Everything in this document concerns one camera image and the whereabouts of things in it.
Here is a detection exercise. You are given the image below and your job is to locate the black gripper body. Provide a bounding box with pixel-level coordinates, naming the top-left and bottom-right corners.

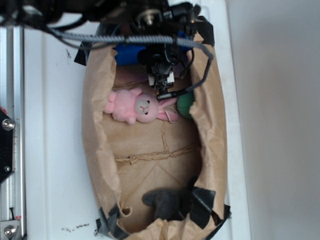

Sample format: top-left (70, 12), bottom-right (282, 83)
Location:
top-left (136, 0), bottom-right (200, 92)

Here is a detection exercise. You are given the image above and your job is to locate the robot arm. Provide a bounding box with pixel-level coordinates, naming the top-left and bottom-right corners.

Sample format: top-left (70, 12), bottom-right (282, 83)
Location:
top-left (0, 0), bottom-right (201, 98)

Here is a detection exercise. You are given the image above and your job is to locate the green round object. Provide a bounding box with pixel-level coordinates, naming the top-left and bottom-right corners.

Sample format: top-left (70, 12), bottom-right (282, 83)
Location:
top-left (176, 91), bottom-right (195, 119)

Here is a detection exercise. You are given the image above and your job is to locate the pink plush bunny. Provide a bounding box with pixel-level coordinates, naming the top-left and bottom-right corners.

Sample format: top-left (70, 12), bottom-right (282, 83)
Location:
top-left (103, 87), bottom-right (180, 125)

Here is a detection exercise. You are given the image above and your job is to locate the brown paper bag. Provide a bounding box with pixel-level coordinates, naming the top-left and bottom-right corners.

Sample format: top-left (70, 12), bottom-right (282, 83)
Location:
top-left (82, 46), bottom-right (230, 240)

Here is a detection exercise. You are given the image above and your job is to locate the dark grey plush toy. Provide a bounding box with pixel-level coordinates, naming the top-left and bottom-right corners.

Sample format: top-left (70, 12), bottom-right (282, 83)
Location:
top-left (142, 176), bottom-right (198, 221)

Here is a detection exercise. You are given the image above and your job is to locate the grey braided cable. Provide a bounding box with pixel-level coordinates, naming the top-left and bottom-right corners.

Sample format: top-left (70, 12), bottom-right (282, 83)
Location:
top-left (48, 26), bottom-right (215, 101)

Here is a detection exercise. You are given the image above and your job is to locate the aluminium extrusion rail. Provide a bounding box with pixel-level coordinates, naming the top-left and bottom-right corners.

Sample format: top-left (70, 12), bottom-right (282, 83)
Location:
top-left (0, 27), bottom-right (27, 240)

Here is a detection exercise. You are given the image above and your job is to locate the black octagonal mount plate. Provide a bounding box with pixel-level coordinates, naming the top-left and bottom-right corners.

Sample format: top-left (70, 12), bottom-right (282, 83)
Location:
top-left (0, 109), bottom-right (15, 184)

